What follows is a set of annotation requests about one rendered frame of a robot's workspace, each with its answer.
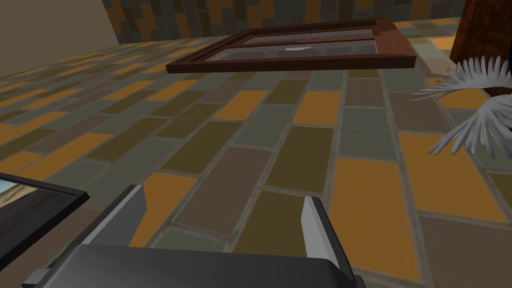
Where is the leafy houseplant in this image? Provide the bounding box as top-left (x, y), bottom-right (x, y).
top-left (408, 55), bottom-right (512, 157)

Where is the dark brown wooden table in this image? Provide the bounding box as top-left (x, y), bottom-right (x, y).
top-left (449, 0), bottom-right (512, 98)

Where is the black framed picture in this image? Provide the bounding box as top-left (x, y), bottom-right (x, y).
top-left (0, 173), bottom-right (91, 272)

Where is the brown framed window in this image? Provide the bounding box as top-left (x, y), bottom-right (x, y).
top-left (165, 16), bottom-right (418, 75)

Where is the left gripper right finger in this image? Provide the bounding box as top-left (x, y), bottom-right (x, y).
top-left (300, 195), bottom-right (356, 279)

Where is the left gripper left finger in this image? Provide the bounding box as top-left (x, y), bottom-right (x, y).
top-left (79, 184), bottom-right (148, 248)

